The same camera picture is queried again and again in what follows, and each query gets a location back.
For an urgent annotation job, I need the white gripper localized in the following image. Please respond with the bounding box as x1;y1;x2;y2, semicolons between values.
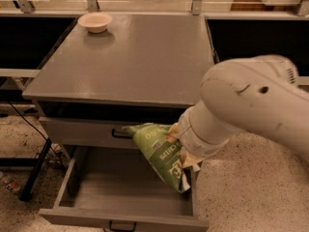
166;108;230;172

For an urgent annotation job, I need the green jalapeno chip bag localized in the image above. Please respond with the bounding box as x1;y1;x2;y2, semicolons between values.
124;124;190;193

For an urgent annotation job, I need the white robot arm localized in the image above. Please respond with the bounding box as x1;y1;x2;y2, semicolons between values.
169;55;309;168

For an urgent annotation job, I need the open grey middle drawer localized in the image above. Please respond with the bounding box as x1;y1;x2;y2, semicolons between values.
39;147;209;232

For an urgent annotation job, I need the grey drawer cabinet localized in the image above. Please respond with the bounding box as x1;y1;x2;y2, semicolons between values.
21;13;220;154

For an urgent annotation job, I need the closed grey top drawer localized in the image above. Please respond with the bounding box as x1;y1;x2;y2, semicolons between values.
39;116;182;152

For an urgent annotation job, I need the beige bowl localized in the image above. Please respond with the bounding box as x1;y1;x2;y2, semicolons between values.
77;12;112;33

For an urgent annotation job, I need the black table leg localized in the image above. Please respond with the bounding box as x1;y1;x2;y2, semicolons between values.
19;139;51;202

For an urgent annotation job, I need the small red floor debris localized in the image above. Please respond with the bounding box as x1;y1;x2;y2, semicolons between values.
4;178;20;193

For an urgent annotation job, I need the black top drawer handle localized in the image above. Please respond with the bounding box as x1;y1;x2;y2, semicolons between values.
111;129;131;139

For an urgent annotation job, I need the black drawer handle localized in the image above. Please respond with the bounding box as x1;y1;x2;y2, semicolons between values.
108;220;136;232
111;129;131;139

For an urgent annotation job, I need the black middle drawer handle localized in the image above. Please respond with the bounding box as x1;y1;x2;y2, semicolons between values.
108;220;136;232

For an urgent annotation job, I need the black cable on floor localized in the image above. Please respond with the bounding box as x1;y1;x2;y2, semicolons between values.
6;100;66;167

